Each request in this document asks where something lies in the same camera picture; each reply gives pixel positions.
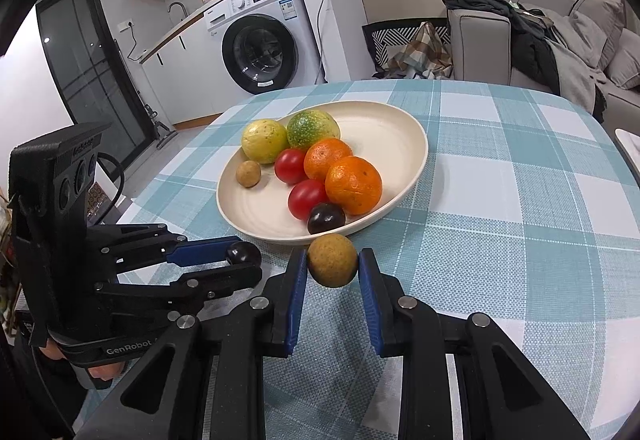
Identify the brown patterned box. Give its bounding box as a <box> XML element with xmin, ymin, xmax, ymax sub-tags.
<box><xmin>86</xmin><ymin>182</ymin><xmax>108</xmax><ymax>223</ymax></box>

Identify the brown longan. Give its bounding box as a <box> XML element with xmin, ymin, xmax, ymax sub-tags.
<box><xmin>306</xmin><ymin>233</ymin><xmax>359</xmax><ymax>289</ymax></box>
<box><xmin>236</xmin><ymin>160</ymin><xmax>262</xmax><ymax>189</ymax></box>

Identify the plaid cloth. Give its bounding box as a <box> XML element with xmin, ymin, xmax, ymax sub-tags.
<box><xmin>385</xmin><ymin>21</ymin><xmax>453</xmax><ymax>81</ymax></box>

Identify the large orange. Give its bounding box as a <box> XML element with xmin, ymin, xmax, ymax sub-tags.
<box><xmin>325</xmin><ymin>156</ymin><xmax>384</xmax><ymax>216</ymax></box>

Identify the teal checked tablecloth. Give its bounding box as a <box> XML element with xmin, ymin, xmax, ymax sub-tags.
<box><xmin>75</xmin><ymin>80</ymin><xmax>636</xmax><ymax>440</ymax></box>

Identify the cream round plate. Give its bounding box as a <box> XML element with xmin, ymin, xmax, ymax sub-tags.
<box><xmin>216</xmin><ymin>100</ymin><xmax>429</xmax><ymax>246</ymax></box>

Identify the floor mop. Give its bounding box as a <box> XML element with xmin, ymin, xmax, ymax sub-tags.
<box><xmin>145</xmin><ymin>104</ymin><xmax>177</xmax><ymax>150</ymax></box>

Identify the small orange tangerine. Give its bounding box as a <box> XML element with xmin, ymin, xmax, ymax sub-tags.
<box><xmin>303</xmin><ymin>138</ymin><xmax>354</xmax><ymax>182</ymax></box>

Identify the grey blanket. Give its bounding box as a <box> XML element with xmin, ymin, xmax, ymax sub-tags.
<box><xmin>547</xmin><ymin>40</ymin><xmax>608</xmax><ymax>118</ymax></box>

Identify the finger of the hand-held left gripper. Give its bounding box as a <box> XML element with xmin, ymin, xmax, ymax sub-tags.
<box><xmin>100</xmin><ymin>223</ymin><xmax>243</xmax><ymax>273</ymax></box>
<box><xmin>94</xmin><ymin>262</ymin><xmax>263</xmax><ymax>316</ymax></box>

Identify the green citrus fruit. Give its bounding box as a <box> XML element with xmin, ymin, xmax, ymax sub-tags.
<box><xmin>286</xmin><ymin>109</ymin><xmax>342</xmax><ymax>152</ymax></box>

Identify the black hanging cable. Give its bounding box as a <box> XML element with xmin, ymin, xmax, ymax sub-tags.
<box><xmin>315</xmin><ymin>0</ymin><xmax>332</xmax><ymax>83</ymax></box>

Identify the grey sofa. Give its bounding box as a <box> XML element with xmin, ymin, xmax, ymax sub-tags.
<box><xmin>446</xmin><ymin>0</ymin><xmax>640</xmax><ymax>121</ymax></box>

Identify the white kitchen base cabinet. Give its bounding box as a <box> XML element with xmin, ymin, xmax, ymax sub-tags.
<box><xmin>140</xmin><ymin>12</ymin><xmax>226</xmax><ymax>128</ymax></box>

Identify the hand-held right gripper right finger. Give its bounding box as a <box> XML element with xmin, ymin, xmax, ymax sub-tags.
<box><xmin>357</xmin><ymin>247</ymin><xmax>593</xmax><ymax>440</ymax></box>

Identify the person's left hand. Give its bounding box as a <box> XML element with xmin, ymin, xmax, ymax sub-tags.
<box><xmin>86</xmin><ymin>361</ymin><xmax>129</xmax><ymax>382</ymax></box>

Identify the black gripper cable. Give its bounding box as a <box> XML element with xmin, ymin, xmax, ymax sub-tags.
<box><xmin>97</xmin><ymin>152</ymin><xmax>126</xmax><ymax>221</ymax></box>

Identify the dark purple plum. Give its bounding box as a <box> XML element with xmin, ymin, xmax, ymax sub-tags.
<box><xmin>225</xmin><ymin>242</ymin><xmax>262</xmax><ymax>267</ymax></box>
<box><xmin>307</xmin><ymin>202</ymin><xmax>347</xmax><ymax>235</ymax></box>

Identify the grey cushion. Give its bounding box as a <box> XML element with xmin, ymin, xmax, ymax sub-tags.
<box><xmin>605</xmin><ymin>27</ymin><xmax>640</xmax><ymax>90</ymax></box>
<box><xmin>567</xmin><ymin>0</ymin><xmax>626</xmax><ymax>71</ymax></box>

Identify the yellow passion fruit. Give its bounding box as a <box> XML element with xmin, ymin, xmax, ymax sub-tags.
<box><xmin>241</xmin><ymin>119</ymin><xmax>290</xmax><ymax>164</ymax></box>

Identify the white side table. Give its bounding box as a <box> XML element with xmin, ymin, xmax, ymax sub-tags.
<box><xmin>614</xmin><ymin>127</ymin><xmax>640</xmax><ymax>156</ymax></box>

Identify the dark glass door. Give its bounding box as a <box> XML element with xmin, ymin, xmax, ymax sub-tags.
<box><xmin>36</xmin><ymin>0</ymin><xmax>151</xmax><ymax>171</ymax></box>

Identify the red tomato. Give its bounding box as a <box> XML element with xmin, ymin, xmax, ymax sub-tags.
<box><xmin>287</xmin><ymin>179</ymin><xmax>329</xmax><ymax>222</ymax></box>
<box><xmin>274</xmin><ymin>148</ymin><xmax>310</xmax><ymax>185</ymax></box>

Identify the white washing machine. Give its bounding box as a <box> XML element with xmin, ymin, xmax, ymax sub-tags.
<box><xmin>204</xmin><ymin>0</ymin><xmax>328</xmax><ymax>96</ymax></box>

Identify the black patterned laundry basket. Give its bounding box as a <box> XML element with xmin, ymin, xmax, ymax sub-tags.
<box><xmin>361</xmin><ymin>18</ymin><xmax>451</xmax><ymax>81</ymax></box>

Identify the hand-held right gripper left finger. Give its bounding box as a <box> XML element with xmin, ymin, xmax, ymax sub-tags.
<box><xmin>97</xmin><ymin>248</ymin><xmax>309</xmax><ymax>440</ymax></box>

